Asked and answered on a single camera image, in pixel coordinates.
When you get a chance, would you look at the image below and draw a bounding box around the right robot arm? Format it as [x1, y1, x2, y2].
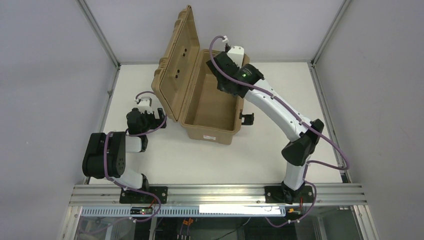
[206, 51, 324, 204]

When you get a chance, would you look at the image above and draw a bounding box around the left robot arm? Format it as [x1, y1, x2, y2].
[82, 107, 167, 192]

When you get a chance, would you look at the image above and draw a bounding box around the tan plastic toolbox bin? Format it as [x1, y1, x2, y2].
[151, 5, 244, 145]

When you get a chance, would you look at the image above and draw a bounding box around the lower black toolbox latch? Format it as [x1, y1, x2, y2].
[239, 110, 255, 126]

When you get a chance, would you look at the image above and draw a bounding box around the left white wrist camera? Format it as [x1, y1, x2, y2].
[135, 96, 154, 114]

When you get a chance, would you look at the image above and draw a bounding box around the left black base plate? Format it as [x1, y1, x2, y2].
[119, 186, 168, 204]

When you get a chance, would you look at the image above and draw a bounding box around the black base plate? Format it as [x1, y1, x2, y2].
[264, 184, 315, 205]
[119, 186, 168, 204]

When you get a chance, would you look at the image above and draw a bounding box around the aluminium mounting rail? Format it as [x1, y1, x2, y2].
[69, 183, 368, 207]

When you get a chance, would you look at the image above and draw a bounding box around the perforated cable tray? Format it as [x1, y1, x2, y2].
[81, 204, 286, 218]

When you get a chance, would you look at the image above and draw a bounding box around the left aluminium frame post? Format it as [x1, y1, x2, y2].
[76, 0, 121, 185]

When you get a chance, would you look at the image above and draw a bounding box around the aluminium frame post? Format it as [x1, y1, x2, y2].
[76, 0, 121, 185]
[308, 0, 352, 183]

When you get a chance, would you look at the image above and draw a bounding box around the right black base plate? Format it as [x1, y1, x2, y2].
[264, 184, 315, 205]

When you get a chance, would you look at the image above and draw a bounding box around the right aluminium frame post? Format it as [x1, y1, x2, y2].
[308, 0, 352, 183]

